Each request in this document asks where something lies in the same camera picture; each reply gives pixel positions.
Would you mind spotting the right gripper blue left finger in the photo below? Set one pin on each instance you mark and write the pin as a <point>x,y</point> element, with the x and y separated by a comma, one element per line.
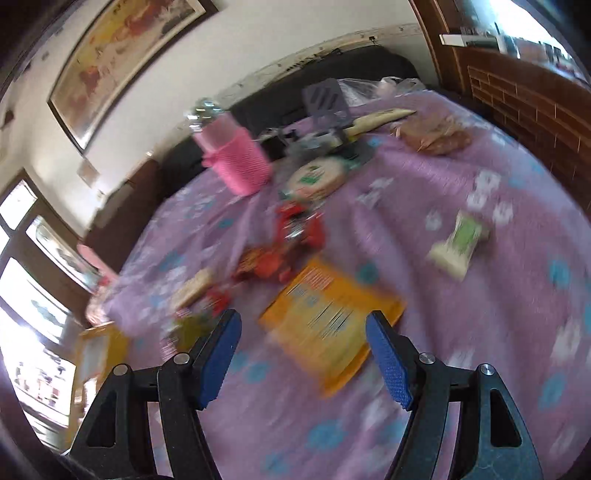
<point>186,384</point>

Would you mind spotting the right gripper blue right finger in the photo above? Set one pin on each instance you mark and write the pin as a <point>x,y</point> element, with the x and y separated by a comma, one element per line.
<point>421,388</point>

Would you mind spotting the olive green snack bag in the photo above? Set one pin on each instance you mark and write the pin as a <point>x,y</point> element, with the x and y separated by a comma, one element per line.
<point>181,332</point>

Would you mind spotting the beige cracker bar pack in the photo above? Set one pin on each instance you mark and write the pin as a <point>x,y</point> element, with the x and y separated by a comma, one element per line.
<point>191,290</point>

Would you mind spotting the yellow cracker pack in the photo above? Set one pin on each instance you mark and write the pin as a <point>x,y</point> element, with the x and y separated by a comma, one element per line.
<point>319,320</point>

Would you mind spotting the green white candy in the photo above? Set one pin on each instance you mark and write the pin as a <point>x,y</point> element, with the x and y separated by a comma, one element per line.
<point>455,253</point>

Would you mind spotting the red gold snack bag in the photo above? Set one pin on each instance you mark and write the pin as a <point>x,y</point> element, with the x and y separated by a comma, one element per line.
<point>269,262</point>

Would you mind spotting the yellow cardboard box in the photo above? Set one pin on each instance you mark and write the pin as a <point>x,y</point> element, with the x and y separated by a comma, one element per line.
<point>98,351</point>

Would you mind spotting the purple floral tablecloth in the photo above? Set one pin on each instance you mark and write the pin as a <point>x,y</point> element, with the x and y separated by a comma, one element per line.
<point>524,305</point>

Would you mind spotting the brown pink armchair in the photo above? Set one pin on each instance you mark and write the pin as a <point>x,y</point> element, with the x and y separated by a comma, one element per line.
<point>117,226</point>

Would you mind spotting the red candy pack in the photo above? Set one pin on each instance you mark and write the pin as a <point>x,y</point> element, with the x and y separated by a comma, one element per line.
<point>299,225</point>

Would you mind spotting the pink knit-sleeved bottle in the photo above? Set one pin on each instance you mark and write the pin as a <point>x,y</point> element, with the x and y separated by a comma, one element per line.
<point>228,148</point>

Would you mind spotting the round rice cracker pack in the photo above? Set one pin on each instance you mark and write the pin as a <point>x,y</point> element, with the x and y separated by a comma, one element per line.
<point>317,179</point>

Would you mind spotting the brown bread bag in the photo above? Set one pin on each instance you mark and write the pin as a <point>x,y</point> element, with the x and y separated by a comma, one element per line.
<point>433,135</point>

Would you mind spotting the cream horn-shaped object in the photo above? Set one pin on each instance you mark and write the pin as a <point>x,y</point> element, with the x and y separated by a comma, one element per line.
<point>372,121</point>

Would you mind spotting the black sofa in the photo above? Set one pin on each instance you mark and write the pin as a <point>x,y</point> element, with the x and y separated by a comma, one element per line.
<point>282,103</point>

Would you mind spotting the framed wall painting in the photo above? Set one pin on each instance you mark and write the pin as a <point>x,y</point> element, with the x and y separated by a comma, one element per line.
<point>120,42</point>

